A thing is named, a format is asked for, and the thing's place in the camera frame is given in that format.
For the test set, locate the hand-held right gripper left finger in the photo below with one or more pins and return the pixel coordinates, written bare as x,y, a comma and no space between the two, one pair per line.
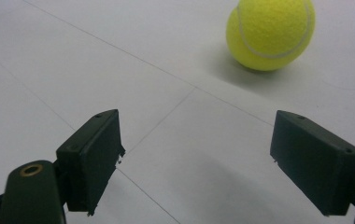
90,161

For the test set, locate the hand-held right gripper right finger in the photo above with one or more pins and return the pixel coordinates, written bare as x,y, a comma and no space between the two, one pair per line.
317,165

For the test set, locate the yellow tennis ball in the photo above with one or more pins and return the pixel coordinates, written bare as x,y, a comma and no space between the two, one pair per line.
270,32

